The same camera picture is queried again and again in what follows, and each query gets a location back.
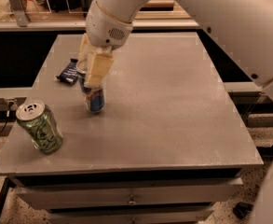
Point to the blue silver redbull can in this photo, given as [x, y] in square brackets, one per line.
[94, 98]

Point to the metal railing post left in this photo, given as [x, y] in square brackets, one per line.
[18, 10]

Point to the green soda can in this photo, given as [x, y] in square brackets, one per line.
[38, 121]

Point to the grey drawer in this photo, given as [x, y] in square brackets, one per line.
[156, 215]
[210, 190]

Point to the grey upper drawer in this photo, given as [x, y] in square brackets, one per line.
[210, 190]

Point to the black office chair base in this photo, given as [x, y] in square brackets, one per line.
[241, 210]

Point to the grey lower drawer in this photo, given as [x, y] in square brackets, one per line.
[156, 215]

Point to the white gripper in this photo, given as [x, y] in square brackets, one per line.
[105, 28]

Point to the dark blue snack wrapper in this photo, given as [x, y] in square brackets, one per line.
[69, 73]

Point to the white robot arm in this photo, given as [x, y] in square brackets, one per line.
[238, 34]

